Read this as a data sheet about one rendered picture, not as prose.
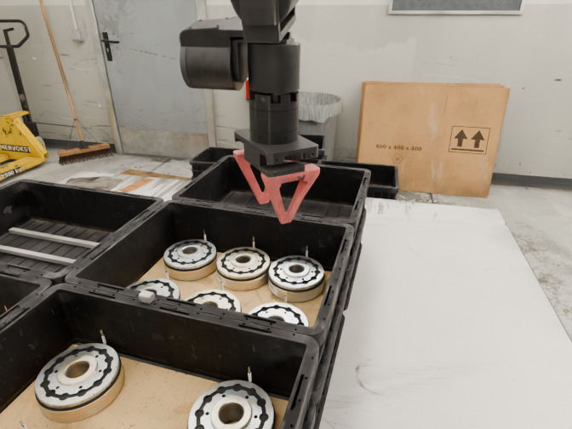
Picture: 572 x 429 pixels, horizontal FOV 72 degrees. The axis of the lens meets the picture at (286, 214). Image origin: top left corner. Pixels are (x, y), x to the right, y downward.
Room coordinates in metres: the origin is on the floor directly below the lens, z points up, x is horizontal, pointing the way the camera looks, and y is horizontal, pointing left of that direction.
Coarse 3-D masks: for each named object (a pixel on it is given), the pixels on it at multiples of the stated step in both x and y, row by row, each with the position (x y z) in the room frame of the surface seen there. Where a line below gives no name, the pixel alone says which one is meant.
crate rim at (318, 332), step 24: (144, 216) 0.68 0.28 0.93; (264, 216) 0.68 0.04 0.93; (120, 240) 0.59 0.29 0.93; (336, 264) 0.51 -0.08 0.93; (96, 288) 0.45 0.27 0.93; (120, 288) 0.45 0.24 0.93; (336, 288) 0.45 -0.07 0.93; (216, 312) 0.40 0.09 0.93; (240, 312) 0.40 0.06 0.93; (312, 336) 0.36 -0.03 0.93
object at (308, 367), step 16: (64, 288) 0.45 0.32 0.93; (80, 288) 0.45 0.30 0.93; (32, 304) 0.42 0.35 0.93; (128, 304) 0.42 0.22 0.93; (144, 304) 0.42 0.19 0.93; (160, 304) 0.42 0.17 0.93; (16, 320) 0.39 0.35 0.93; (192, 320) 0.39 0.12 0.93; (208, 320) 0.39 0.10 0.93; (224, 320) 0.39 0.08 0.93; (0, 336) 0.36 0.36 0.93; (272, 336) 0.36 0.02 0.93; (288, 336) 0.36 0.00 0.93; (304, 336) 0.36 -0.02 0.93; (304, 368) 0.31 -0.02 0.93; (304, 384) 0.29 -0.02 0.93; (304, 400) 0.27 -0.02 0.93; (288, 416) 0.25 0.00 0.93
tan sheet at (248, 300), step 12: (156, 264) 0.66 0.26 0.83; (144, 276) 0.62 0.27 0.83; (156, 276) 0.62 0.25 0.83; (216, 276) 0.62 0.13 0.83; (324, 276) 0.62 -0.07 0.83; (180, 288) 0.58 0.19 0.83; (192, 288) 0.58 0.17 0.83; (204, 288) 0.58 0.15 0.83; (216, 288) 0.58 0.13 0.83; (264, 288) 0.58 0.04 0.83; (324, 288) 0.58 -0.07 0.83; (240, 300) 0.55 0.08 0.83; (252, 300) 0.55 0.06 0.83; (264, 300) 0.55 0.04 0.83; (276, 300) 0.55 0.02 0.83; (312, 300) 0.55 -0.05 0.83; (312, 312) 0.51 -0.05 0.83; (312, 324) 0.49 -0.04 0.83
